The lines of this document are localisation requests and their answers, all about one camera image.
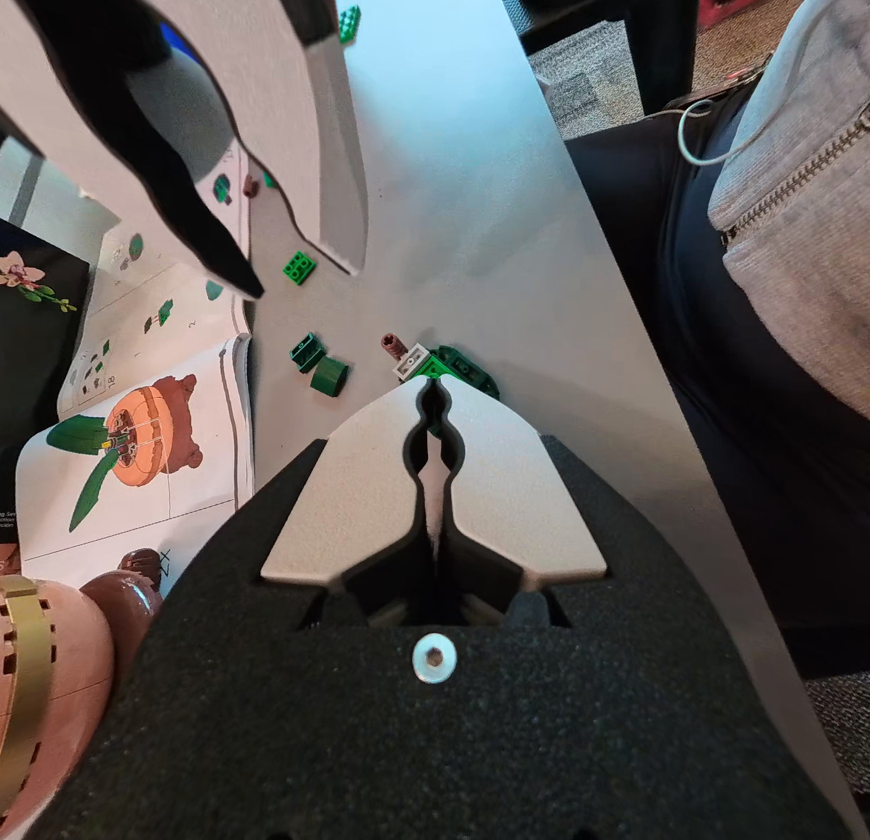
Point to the bright green brick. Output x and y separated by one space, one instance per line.
299 269
427 369

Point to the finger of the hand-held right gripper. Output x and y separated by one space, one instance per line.
61 92
285 105

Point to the instruction booklet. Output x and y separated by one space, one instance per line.
204 500

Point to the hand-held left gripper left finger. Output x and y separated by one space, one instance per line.
346 507

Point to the peach brick flower pot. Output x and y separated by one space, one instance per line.
61 683

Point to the white desk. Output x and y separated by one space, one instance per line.
476 207

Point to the bright green flat plate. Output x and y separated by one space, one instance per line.
349 24

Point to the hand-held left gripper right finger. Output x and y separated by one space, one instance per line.
516 507

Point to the black chair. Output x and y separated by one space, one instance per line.
612 3

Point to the dark green brick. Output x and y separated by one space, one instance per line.
307 352

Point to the green oval leaf plate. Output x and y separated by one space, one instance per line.
469 371

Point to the dark pants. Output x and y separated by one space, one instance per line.
747 411

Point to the black product box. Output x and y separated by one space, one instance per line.
34 377

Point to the small white and red piece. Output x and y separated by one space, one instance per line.
408 360

